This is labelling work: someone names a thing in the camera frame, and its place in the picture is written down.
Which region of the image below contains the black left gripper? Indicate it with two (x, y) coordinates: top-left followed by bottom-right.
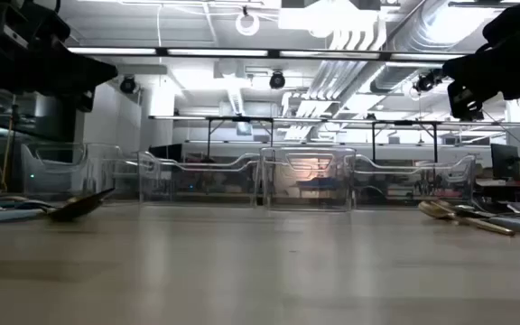
(0, 42), (119, 112)

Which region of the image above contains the black ceiling spotlight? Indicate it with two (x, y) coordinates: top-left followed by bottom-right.
(413, 70), (444, 94)
(268, 70), (287, 90)
(119, 75), (137, 95)

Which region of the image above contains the black computer monitor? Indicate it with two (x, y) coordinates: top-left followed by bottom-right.
(489, 143), (520, 181)
(147, 143), (184, 163)

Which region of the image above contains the black beam with light strips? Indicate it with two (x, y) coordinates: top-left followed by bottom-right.
(65, 46), (469, 62)

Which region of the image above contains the clear plastic bin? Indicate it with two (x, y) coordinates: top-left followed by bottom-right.
(258, 145), (358, 213)
(136, 150), (262, 207)
(19, 142), (128, 203)
(353, 153), (478, 209)

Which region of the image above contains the black table frame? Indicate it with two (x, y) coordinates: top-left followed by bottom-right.
(370, 119), (441, 163)
(205, 116), (275, 159)

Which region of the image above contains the teal handled black spoon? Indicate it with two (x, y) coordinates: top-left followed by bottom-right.
(45, 187), (116, 223)

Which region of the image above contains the dark desk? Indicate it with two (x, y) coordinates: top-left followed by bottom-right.
(476, 178), (520, 204)

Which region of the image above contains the white ring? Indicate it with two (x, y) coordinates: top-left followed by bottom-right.
(235, 12), (261, 37)

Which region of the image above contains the yellow cable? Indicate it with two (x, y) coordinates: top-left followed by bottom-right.
(0, 92), (18, 191)

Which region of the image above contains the orange handled silver spoon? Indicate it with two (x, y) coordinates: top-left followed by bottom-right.
(453, 215), (516, 237)

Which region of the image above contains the gold spoon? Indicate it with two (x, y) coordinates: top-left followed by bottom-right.
(417, 200), (458, 221)

